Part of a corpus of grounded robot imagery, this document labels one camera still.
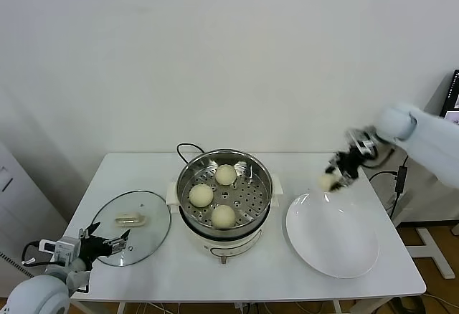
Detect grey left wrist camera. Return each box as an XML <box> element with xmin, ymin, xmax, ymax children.
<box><xmin>38</xmin><ymin>235</ymin><xmax>82</xmax><ymax>265</ymax></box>

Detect perforated steel steamer basket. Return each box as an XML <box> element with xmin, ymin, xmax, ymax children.
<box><xmin>166</xmin><ymin>148</ymin><xmax>284</xmax><ymax>232</ymax></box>

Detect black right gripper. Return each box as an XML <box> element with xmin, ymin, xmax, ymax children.
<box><xmin>322</xmin><ymin>148</ymin><xmax>364</xmax><ymax>192</ymax></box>

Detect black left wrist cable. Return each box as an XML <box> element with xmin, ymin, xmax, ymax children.
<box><xmin>22</xmin><ymin>242</ymin><xmax>55</xmax><ymax>267</ymax></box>

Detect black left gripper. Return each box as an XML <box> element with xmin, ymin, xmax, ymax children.
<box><xmin>78</xmin><ymin>222</ymin><xmax>132</xmax><ymax>264</ymax></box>

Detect white steamed baozi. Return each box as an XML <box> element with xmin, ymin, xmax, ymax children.
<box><xmin>214</xmin><ymin>164</ymin><xmax>237</xmax><ymax>186</ymax></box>
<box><xmin>189</xmin><ymin>184</ymin><xmax>214</xmax><ymax>208</ymax></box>
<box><xmin>318</xmin><ymin>173</ymin><xmax>336</xmax><ymax>192</ymax></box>
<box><xmin>210</xmin><ymin>204</ymin><xmax>237</xmax><ymax>229</ymax></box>

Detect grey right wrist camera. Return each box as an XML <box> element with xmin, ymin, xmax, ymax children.
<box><xmin>344</xmin><ymin>127</ymin><xmax>377</xmax><ymax>157</ymax></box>

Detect black laptop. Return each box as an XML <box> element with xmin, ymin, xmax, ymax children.
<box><xmin>440</xmin><ymin>69</ymin><xmax>459</xmax><ymax>125</ymax></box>

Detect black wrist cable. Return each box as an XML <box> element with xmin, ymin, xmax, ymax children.
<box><xmin>360</xmin><ymin>147</ymin><xmax>395</xmax><ymax>168</ymax></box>
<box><xmin>22</xmin><ymin>242</ymin><xmax>55</xmax><ymax>267</ymax></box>

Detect cream electric cooker base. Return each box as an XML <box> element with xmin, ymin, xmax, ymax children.
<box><xmin>166</xmin><ymin>172</ymin><xmax>285</xmax><ymax>265</ymax></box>

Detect white side desk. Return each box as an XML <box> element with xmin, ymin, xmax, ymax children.
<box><xmin>392</xmin><ymin>148</ymin><xmax>459</xmax><ymax>280</ymax></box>

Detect black cooker power cord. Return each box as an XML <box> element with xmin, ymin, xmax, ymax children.
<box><xmin>176</xmin><ymin>143</ymin><xmax>205</xmax><ymax>166</ymax></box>

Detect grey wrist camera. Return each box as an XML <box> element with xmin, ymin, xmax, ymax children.
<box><xmin>344</xmin><ymin>127</ymin><xmax>377</xmax><ymax>157</ymax></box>
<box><xmin>38</xmin><ymin>235</ymin><xmax>82</xmax><ymax>265</ymax></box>

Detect black power adapter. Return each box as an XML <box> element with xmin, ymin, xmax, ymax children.
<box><xmin>395</xmin><ymin>166</ymin><xmax>407</xmax><ymax>195</ymax></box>

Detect white round plate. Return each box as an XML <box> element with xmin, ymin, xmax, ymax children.
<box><xmin>285</xmin><ymin>191</ymin><xmax>380</xmax><ymax>279</ymax></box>

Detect glass lid with cream handle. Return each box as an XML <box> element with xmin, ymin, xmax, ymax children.
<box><xmin>87</xmin><ymin>189</ymin><xmax>172</xmax><ymax>267</ymax></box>

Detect white cabinet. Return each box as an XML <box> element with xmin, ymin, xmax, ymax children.
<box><xmin>0</xmin><ymin>141</ymin><xmax>70</xmax><ymax>293</ymax></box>

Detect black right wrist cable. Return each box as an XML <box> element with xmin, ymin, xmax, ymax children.
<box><xmin>360</xmin><ymin>147</ymin><xmax>395</xmax><ymax>168</ymax></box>

